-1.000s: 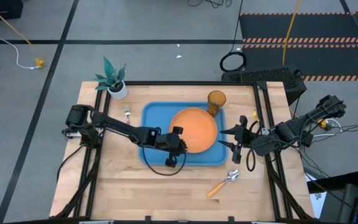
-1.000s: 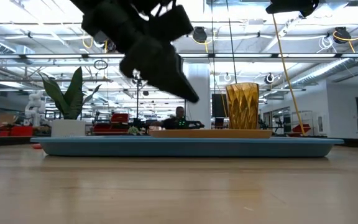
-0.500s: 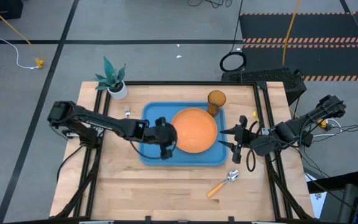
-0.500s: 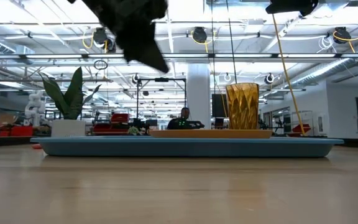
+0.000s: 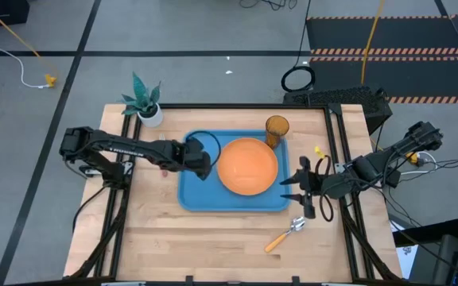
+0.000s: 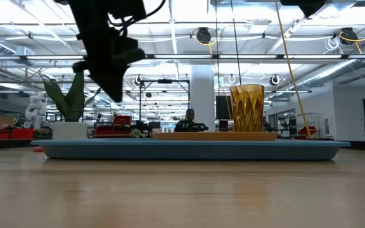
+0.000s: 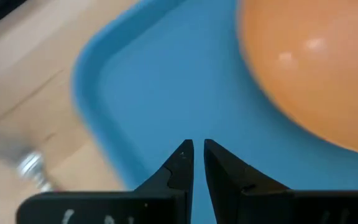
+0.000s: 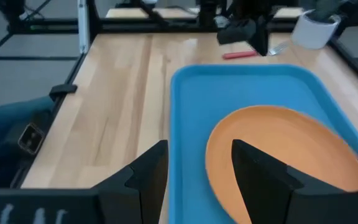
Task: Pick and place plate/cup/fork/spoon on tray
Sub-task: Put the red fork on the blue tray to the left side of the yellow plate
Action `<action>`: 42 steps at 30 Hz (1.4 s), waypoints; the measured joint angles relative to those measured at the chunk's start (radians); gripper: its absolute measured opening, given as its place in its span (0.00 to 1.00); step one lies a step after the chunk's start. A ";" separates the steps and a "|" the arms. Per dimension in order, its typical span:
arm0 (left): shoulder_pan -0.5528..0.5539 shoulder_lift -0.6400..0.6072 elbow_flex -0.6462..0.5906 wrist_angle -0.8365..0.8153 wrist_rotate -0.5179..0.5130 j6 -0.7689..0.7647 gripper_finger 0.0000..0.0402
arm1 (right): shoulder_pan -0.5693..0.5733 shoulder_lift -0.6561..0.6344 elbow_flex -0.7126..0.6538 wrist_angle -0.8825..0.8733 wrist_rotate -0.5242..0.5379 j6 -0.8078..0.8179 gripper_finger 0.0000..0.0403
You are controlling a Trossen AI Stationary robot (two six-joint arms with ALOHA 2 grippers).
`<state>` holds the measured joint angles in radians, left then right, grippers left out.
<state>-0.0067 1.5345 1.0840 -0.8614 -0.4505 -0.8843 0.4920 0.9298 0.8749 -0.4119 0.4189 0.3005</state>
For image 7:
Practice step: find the silver metal fork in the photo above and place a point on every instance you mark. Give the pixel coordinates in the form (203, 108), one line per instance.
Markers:
(33, 166)

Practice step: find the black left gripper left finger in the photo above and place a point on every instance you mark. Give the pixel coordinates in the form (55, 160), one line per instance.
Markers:
(154, 205)

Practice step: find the orange bowl plate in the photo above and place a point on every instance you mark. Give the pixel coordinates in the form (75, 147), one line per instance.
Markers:
(322, 77)

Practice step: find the blue plastic tray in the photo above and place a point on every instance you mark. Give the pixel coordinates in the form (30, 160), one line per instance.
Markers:
(166, 93)

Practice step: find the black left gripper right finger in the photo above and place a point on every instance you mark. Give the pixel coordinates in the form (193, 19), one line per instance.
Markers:
(244, 202)

